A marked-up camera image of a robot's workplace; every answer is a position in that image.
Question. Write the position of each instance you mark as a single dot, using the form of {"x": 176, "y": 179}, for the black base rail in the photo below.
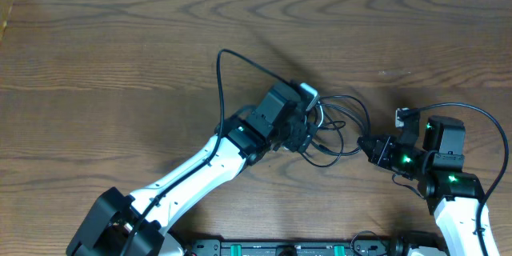
{"x": 364, "y": 243}

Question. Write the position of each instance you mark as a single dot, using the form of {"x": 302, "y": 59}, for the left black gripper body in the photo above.
{"x": 294, "y": 136}

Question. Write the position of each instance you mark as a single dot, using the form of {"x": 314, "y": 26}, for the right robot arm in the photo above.
{"x": 454, "y": 198}

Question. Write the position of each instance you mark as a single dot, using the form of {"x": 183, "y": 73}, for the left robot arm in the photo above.
{"x": 139, "y": 223}

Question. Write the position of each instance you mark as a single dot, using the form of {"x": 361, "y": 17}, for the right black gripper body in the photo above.
{"x": 391, "y": 154}

